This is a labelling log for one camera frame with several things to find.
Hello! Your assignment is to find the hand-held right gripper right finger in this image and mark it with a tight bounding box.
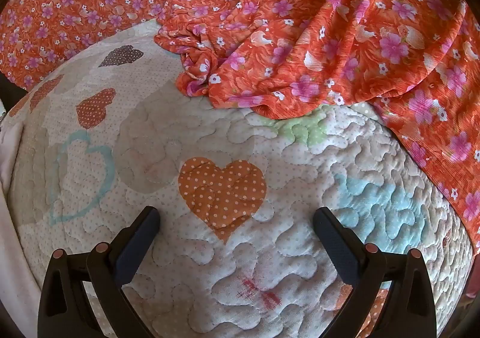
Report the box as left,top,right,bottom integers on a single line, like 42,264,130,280
313,207,437,338

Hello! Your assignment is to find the orange floral garment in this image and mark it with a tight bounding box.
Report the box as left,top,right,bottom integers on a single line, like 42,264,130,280
0,0,256,93
154,0,480,249

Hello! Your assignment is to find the heart print quilted blanket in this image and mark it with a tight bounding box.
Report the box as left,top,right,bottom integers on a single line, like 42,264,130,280
0,19,477,338

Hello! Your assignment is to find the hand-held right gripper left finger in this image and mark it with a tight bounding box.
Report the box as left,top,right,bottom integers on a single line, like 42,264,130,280
37,206,161,338

